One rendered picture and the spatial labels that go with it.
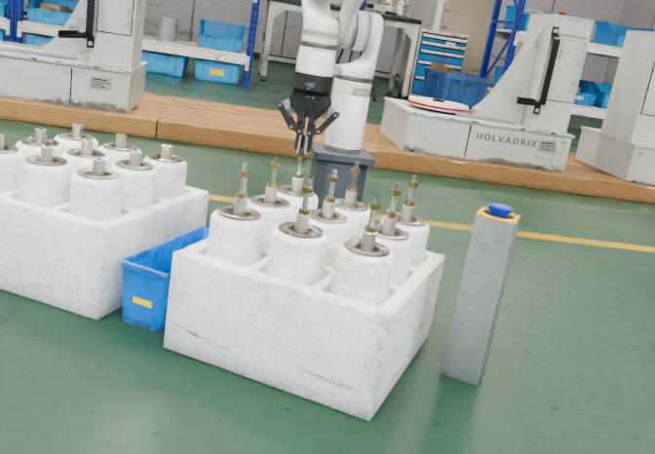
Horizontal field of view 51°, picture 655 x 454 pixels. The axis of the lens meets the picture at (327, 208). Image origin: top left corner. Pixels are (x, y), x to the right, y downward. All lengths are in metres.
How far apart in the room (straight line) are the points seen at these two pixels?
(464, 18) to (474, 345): 6.44
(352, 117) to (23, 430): 0.98
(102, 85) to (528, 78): 1.99
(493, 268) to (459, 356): 0.18
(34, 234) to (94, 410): 0.42
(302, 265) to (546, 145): 2.45
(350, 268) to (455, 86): 4.66
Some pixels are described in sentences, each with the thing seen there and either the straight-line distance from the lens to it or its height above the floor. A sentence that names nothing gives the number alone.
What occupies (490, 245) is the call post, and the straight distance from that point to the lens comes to 1.24.
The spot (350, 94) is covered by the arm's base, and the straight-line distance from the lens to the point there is 1.63.
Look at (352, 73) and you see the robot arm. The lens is 1.63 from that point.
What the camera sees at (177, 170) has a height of 0.24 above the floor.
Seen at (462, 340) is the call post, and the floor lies 0.08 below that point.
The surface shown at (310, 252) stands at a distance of 1.12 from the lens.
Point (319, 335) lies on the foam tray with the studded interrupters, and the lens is 1.11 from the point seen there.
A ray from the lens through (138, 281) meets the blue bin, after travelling 1.30.
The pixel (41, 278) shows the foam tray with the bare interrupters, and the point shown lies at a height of 0.05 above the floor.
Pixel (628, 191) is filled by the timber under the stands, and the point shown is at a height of 0.05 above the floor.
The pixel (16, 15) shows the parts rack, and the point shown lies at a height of 0.29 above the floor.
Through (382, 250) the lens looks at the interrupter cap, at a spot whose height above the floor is 0.25.
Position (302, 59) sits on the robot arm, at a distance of 1.35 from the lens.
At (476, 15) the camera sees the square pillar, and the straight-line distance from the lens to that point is 7.62.
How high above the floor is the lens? 0.59
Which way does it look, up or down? 15 degrees down
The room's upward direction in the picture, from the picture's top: 9 degrees clockwise
